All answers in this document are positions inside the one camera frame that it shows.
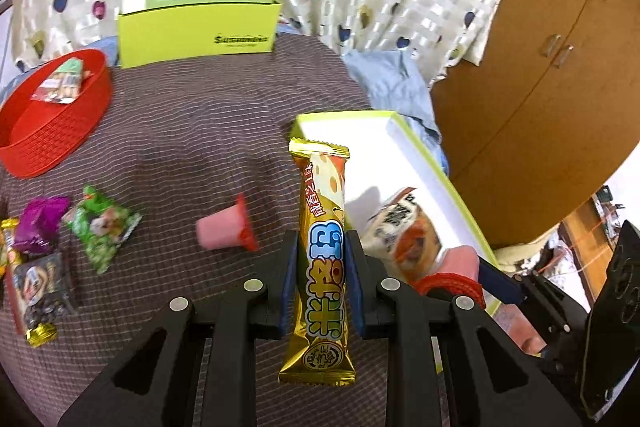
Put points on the gold snack bar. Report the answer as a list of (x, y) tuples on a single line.
[(7, 234), (320, 267)]

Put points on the pink jelly cup red lid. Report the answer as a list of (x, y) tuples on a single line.
[(457, 267), (220, 229)]

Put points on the purple snack packet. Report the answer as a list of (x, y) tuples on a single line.
[(37, 222)]

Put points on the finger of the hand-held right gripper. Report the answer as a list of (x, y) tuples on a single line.
[(500, 282)]

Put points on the wooden cabinet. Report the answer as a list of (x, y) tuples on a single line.
[(540, 117)]

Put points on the lime green cardboard box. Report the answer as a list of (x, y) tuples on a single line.
[(195, 32)]

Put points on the red woven plastic basket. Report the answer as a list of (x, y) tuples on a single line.
[(55, 137)]

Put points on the brown striped tablecloth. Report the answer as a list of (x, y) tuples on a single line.
[(200, 122)]

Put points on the white orange snack packet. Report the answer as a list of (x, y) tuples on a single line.
[(400, 232)]

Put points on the light blue cloth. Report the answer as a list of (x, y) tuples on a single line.
[(390, 82)]

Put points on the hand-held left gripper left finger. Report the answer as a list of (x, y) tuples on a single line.
[(291, 287)]

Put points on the clear mixed snack packet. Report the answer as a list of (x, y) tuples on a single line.
[(60, 84)]

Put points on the green snack packet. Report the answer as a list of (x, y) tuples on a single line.
[(100, 222)]

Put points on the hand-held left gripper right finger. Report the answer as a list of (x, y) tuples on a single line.
[(356, 287)]

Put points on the white box tray green rim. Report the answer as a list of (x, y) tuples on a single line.
[(380, 157)]

